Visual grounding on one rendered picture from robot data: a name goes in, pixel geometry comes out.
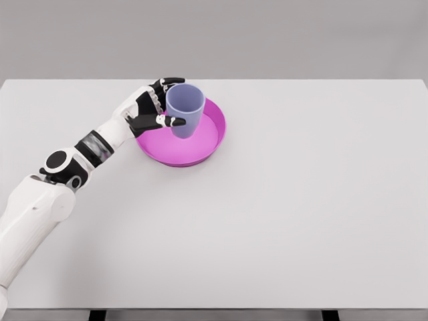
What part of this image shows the lavender plastic cup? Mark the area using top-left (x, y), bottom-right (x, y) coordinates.
top-left (165, 83), bottom-right (206, 140)

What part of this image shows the magenta round plate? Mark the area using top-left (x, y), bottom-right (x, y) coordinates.
top-left (134, 97), bottom-right (227, 168)

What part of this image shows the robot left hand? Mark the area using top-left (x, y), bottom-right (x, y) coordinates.
top-left (111, 77), bottom-right (187, 139)

